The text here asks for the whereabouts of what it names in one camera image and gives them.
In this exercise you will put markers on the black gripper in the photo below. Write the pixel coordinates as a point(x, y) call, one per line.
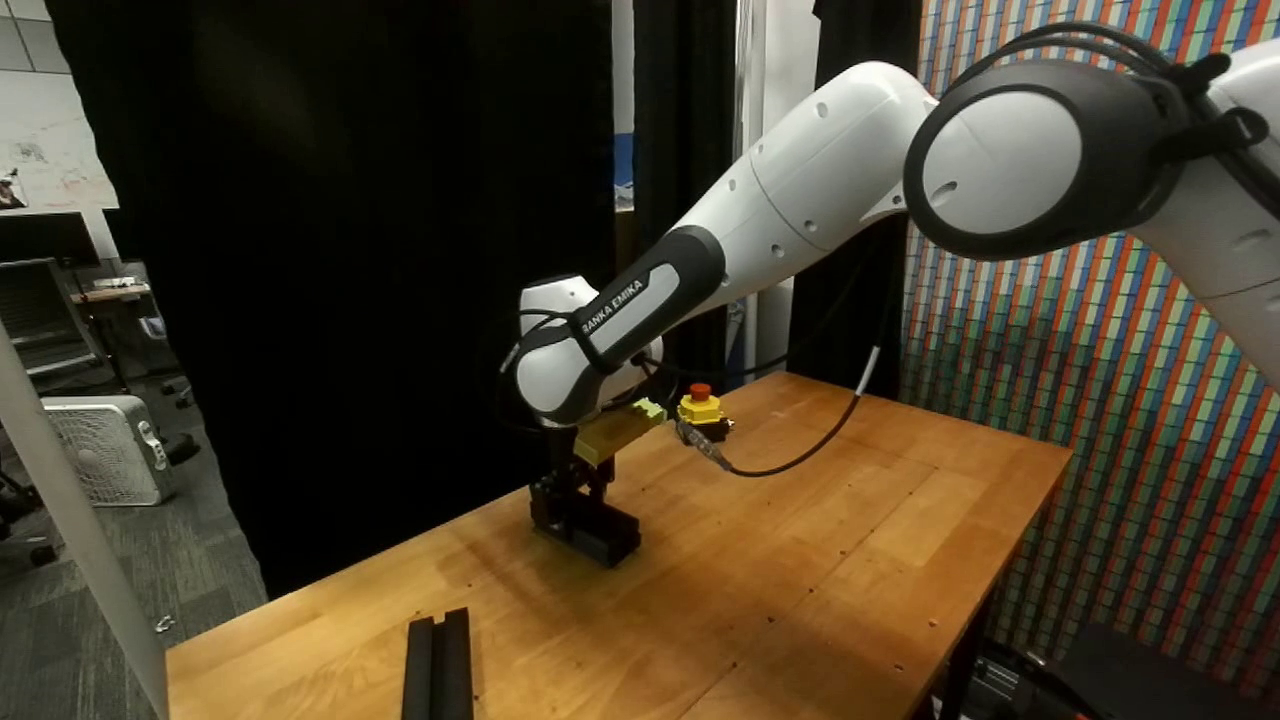
point(578, 483)

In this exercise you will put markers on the long black rail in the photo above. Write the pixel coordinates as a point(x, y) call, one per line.
point(437, 665)

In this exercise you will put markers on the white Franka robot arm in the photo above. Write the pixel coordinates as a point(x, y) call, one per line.
point(801, 175)

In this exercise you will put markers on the yellow red emergency stop button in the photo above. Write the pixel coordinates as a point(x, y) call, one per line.
point(703, 417)

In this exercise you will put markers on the narrow black curtain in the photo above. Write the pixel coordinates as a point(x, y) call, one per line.
point(680, 104)

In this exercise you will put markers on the white box appliance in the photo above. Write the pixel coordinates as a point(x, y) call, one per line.
point(105, 449)

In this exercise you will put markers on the grey slanted board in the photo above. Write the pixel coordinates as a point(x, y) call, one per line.
point(82, 563)

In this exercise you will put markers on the colourful patterned backdrop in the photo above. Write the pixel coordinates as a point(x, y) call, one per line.
point(1172, 466)

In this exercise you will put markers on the black box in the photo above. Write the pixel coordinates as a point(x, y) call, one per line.
point(1160, 682)

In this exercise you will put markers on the white frame post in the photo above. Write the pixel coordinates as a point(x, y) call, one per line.
point(772, 65)

